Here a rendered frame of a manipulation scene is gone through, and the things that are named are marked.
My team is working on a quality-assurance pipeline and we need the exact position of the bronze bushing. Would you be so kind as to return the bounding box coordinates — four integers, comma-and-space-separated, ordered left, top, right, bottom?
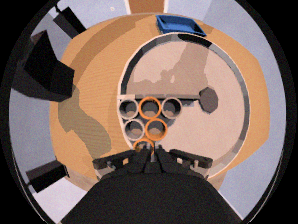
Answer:
133, 134, 154, 156
139, 97, 161, 119
145, 118, 168, 141

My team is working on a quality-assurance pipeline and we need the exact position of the dark blue open crate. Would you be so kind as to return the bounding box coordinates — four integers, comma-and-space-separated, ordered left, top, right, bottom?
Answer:
156, 15, 207, 37

